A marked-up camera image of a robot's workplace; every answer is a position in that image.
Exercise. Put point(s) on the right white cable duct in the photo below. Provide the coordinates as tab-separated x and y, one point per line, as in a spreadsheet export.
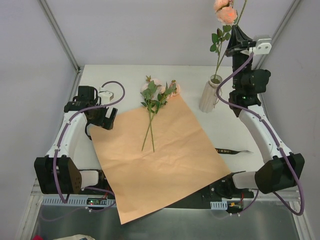
225	205

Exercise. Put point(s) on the left aluminium frame post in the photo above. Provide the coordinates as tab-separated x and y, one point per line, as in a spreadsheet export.
59	34

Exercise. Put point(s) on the red object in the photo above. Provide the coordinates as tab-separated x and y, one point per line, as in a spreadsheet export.
37	237

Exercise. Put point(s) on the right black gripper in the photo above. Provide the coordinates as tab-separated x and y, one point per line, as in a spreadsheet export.
238	50

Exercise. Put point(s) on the black gold-lettered ribbon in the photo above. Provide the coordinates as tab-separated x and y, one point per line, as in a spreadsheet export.
224	151

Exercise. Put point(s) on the pink artificial flower stem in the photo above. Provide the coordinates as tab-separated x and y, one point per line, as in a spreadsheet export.
240	12
166	92
216	46
149	92

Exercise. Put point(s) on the green and peach wrapping paper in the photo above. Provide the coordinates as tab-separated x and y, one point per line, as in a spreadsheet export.
153	164

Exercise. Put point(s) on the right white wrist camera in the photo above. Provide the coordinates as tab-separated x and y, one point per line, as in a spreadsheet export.
262	46

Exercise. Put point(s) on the white ribbed ceramic vase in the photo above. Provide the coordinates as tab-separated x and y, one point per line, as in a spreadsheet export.
209	99

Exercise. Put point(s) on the beige cloth bag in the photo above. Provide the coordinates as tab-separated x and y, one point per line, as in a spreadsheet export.
76	237

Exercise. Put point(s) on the left white cable duct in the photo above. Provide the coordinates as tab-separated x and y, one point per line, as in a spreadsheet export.
79	202

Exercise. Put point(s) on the white cable duct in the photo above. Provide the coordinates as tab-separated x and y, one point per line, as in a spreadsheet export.
225	205
79	202

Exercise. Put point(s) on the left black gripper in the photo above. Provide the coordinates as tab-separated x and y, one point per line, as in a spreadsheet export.
107	118

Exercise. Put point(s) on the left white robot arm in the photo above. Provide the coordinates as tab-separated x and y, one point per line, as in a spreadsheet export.
60	171

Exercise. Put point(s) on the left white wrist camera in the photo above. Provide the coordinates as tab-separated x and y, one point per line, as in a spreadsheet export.
105	94

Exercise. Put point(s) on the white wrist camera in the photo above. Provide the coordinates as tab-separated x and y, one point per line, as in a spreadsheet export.
262	46
105	94

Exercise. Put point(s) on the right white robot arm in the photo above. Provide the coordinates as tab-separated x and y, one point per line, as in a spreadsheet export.
282	168

